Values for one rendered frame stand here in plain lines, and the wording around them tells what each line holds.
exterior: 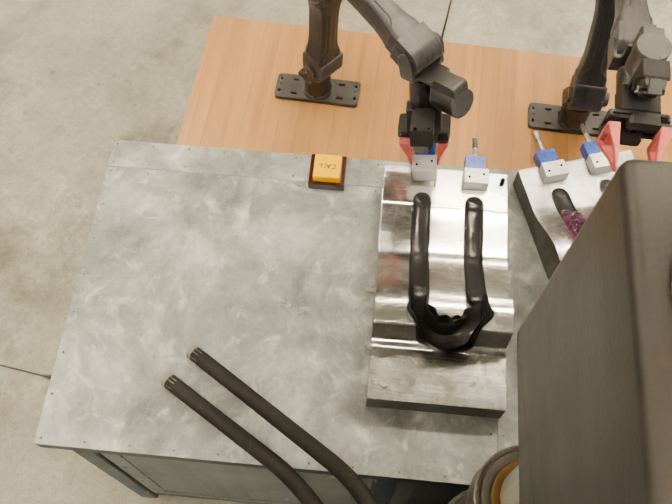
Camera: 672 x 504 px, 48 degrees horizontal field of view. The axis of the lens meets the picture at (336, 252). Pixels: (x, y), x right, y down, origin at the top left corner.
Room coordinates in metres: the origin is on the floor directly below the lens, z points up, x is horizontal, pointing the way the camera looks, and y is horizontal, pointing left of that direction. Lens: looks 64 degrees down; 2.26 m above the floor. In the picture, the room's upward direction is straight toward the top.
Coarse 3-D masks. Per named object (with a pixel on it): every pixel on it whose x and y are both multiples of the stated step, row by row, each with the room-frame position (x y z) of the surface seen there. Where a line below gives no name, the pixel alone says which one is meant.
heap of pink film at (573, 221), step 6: (564, 210) 0.79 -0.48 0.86; (564, 216) 0.76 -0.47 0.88; (570, 216) 0.76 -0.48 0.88; (576, 216) 0.76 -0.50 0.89; (582, 216) 0.76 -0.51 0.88; (564, 222) 0.75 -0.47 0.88; (570, 222) 0.74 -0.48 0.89; (576, 222) 0.74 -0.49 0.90; (582, 222) 0.74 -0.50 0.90; (570, 228) 0.72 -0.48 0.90; (576, 228) 0.72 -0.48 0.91; (570, 234) 0.71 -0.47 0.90; (576, 234) 0.71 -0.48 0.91
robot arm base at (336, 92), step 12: (276, 84) 1.16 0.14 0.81; (288, 84) 1.16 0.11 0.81; (300, 84) 1.16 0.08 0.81; (312, 84) 1.12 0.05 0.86; (324, 84) 1.12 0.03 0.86; (336, 84) 1.16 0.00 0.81; (348, 84) 1.16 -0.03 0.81; (360, 84) 1.16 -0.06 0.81; (276, 96) 1.13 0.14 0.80; (288, 96) 1.13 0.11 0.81; (300, 96) 1.13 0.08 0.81; (312, 96) 1.12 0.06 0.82; (324, 96) 1.12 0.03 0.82; (336, 96) 1.13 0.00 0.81; (348, 96) 1.13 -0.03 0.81
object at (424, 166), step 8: (432, 152) 0.88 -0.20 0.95; (416, 160) 0.85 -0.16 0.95; (424, 160) 0.85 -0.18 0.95; (432, 160) 0.85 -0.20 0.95; (416, 168) 0.84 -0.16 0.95; (424, 168) 0.83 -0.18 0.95; (432, 168) 0.83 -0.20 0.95; (416, 176) 0.84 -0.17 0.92; (424, 176) 0.83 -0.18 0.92; (432, 176) 0.83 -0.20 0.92
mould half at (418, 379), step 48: (384, 192) 0.81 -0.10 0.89; (432, 192) 0.81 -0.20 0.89; (480, 192) 0.81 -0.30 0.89; (384, 240) 0.71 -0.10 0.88; (432, 240) 0.71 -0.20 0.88; (384, 288) 0.58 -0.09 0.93; (432, 288) 0.58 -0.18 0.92; (384, 336) 0.50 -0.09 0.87; (480, 336) 0.49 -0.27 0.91; (432, 384) 0.41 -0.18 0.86; (480, 384) 0.41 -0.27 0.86
